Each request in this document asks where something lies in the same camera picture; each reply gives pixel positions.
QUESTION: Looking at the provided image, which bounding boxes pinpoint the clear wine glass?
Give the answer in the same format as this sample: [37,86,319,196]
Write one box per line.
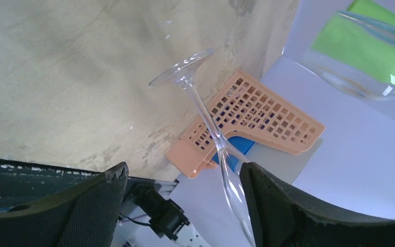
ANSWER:
[302,11,395,100]
[149,48,256,246]

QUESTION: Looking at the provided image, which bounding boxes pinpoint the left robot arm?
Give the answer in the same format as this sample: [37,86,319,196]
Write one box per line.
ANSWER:
[0,160,395,246]

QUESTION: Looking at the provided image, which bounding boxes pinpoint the green plastic goblet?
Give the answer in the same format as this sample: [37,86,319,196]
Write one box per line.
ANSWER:
[311,16,395,84]

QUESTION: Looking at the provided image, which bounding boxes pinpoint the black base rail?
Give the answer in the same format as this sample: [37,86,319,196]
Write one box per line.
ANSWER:
[0,159,181,215]

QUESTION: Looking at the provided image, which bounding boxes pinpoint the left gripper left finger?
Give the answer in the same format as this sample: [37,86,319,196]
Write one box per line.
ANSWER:
[0,172,127,246]

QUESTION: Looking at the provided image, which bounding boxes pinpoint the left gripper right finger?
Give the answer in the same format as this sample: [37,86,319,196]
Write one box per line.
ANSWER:
[239,162,395,246]

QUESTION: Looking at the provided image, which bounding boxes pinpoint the orange plastic file organizer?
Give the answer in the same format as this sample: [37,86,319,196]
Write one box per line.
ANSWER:
[166,70,325,178]

